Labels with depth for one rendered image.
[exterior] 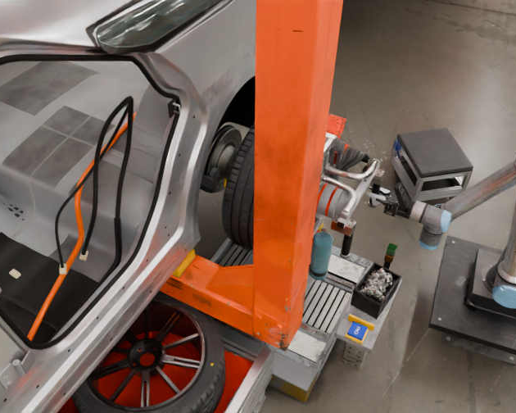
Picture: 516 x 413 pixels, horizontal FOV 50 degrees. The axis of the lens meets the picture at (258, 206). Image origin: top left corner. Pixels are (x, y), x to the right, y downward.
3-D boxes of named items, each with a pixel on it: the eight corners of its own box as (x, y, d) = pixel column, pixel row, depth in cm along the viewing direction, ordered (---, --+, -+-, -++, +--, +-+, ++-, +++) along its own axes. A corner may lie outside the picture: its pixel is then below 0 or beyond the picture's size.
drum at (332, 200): (310, 192, 260) (314, 170, 250) (354, 209, 253) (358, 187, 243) (298, 212, 251) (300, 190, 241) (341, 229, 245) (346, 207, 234)
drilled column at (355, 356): (348, 346, 292) (360, 301, 262) (366, 354, 289) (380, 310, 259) (341, 361, 286) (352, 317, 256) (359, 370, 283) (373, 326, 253)
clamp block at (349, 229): (334, 220, 232) (336, 212, 228) (355, 229, 229) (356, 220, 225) (329, 229, 229) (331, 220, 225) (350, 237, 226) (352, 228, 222)
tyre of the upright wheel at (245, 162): (294, 80, 260) (221, 149, 214) (341, 94, 252) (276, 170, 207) (281, 189, 303) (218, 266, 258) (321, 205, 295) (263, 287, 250)
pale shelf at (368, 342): (368, 269, 275) (368, 265, 273) (400, 282, 270) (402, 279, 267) (333, 337, 249) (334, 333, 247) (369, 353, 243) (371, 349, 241)
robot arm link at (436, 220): (444, 238, 245) (450, 222, 238) (416, 228, 249) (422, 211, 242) (450, 224, 251) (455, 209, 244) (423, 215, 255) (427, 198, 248)
